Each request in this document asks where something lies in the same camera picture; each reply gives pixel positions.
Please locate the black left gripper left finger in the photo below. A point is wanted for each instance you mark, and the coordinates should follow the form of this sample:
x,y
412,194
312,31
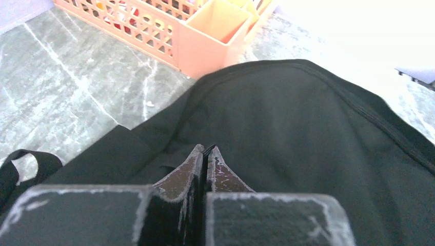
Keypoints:
x,y
158,214

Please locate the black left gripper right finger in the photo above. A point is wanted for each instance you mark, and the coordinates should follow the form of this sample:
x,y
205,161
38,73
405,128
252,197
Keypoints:
x,y
237,215

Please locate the black student backpack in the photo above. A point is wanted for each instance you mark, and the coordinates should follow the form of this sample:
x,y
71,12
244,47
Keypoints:
x,y
283,126

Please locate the orange plastic desk organizer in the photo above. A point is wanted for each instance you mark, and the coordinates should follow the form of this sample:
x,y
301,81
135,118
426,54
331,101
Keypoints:
x,y
194,37

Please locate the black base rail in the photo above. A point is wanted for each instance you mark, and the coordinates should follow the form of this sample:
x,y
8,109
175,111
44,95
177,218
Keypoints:
x,y
421,76

